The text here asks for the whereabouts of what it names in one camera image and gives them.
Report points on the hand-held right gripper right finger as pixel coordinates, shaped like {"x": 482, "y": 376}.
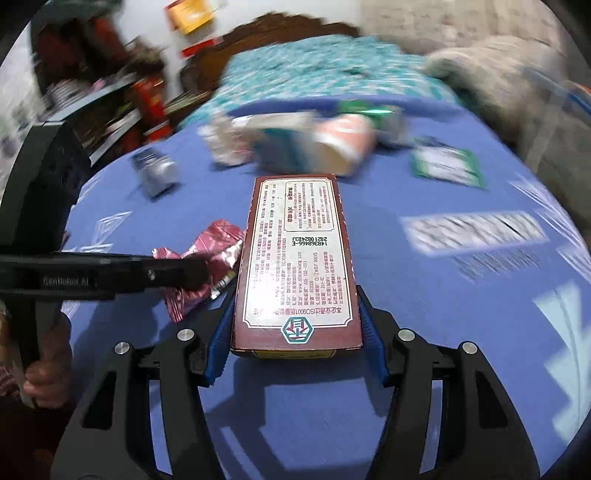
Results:
{"x": 371, "y": 344}

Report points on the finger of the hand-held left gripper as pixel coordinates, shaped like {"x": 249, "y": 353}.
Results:
{"x": 161, "y": 274}

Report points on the yellow and red wall calendar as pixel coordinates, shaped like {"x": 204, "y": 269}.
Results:
{"x": 189, "y": 16}

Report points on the teal patterned duvet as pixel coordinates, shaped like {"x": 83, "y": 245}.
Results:
{"x": 300, "y": 69}

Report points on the white carton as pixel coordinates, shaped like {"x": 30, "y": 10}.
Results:
{"x": 226, "y": 143}

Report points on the wooden nightstand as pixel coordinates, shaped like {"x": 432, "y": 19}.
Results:
{"x": 189, "y": 108}

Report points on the blue printed tablecloth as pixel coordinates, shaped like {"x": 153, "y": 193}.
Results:
{"x": 461, "y": 300}

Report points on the small blue carton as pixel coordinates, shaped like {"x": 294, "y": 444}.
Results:
{"x": 154, "y": 170}

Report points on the green packet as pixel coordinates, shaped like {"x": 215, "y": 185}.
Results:
{"x": 369, "y": 110}

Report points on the pink paper cup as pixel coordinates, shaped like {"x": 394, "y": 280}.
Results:
{"x": 346, "y": 138}

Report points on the carved wooden headboard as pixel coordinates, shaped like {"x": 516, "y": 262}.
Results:
{"x": 207, "y": 64}

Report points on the person's left hand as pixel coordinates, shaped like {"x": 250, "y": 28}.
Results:
{"x": 48, "y": 376}

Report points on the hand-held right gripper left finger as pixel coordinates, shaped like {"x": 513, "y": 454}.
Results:
{"x": 216, "y": 344}

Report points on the cluttered dark shelf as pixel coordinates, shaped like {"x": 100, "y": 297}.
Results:
{"x": 92, "y": 99}

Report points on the red gift box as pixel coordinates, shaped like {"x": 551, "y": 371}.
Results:
{"x": 148, "y": 106}

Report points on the maroon labelled carton box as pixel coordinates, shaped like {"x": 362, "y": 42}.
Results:
{"x": 295, "y": 258}

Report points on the beige checked quilt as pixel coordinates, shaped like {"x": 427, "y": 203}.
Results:
{"x": 498, "y": 69}

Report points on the green and white sachet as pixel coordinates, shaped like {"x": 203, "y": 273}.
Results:
{"x": 445, "y": 166}

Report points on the teal and white box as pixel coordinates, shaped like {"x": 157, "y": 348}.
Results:
{"x": 281, "y": 147}

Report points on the red foil wrapper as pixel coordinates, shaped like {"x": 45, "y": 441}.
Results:
{"x": 217, "y": 244}

